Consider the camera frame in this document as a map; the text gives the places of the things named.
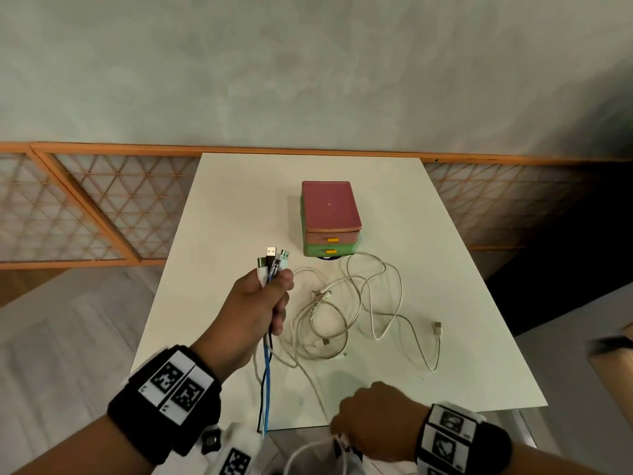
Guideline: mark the person's right hand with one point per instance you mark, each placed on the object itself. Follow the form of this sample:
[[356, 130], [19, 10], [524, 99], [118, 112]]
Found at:
[[383, 420]]

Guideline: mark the black wristband with marker tags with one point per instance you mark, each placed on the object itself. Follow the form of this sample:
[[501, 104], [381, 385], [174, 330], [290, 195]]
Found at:
[[168, 390], [457, 440]]

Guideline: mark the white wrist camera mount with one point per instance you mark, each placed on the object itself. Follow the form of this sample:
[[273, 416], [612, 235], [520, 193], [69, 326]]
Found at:
[[350, 452], [235, 452]]

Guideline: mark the wooden lattice screen panel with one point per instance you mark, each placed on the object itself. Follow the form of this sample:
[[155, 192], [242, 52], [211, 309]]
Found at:
[[133, 202], [499, 202], [44, 217]]

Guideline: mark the person's right forearm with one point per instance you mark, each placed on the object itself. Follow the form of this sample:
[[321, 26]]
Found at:
[[559, 462]]

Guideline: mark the person's left forearm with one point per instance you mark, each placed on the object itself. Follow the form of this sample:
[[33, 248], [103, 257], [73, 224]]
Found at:
[[84, 450]]

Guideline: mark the person's left hand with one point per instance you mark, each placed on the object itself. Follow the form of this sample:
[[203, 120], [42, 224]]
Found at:
[[242, 316]]

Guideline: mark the black round object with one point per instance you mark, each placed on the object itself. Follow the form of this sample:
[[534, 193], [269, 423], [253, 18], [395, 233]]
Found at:
[[329, 258]]

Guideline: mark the person's right fingers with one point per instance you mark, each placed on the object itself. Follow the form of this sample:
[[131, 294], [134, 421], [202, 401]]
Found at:
[[340, 424]]

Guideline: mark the person's left thumb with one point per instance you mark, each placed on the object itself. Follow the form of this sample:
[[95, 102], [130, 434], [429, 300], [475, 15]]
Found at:
[[282, 282]]

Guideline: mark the pink and green drawer box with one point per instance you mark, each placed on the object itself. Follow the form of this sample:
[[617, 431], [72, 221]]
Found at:
[[330, 217]]

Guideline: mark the light wooden furniture piece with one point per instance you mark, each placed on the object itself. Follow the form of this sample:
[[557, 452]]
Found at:
[[613, 370]]

